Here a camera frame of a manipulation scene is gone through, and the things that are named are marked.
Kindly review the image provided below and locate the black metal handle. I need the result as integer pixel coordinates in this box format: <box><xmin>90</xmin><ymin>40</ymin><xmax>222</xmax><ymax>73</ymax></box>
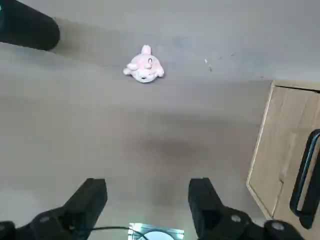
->
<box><xmin>289</xmin><ymin>128</ymin><xmax>320</xmax><ymax>230</ymax></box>

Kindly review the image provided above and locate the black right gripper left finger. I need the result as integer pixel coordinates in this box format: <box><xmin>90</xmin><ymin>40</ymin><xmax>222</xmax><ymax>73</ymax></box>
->
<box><xmin>0</xmin><ymin>177</ymin><xmax>108</xmax><ymax>240</ymax></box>

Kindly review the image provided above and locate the black cylindrical vase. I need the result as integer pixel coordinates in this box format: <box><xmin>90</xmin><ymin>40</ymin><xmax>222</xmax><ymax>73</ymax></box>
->
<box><xmin>0</xmin><ymin>0</ymin><xmax>61</xmax><ymax>52</ymax></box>

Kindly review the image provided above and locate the pink plush doll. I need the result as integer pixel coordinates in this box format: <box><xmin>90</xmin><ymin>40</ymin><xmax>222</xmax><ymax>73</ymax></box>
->
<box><xmin>122</xmin><ymin>44</ymin><xmax>166</xmax><ymax>84</ymax></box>

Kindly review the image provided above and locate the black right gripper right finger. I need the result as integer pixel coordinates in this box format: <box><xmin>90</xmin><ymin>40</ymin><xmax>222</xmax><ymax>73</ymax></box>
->
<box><xmin>187</xmin><ymin>176</ymin><xmax>306</xmax><ymax>240</ymax></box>

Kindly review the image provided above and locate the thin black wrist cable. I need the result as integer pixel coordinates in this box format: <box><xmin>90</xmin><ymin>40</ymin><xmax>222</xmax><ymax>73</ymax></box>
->
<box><xmin>93</xmin><ymin>225</ymin><xmax>151</xmax><ymax>240</ymax></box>

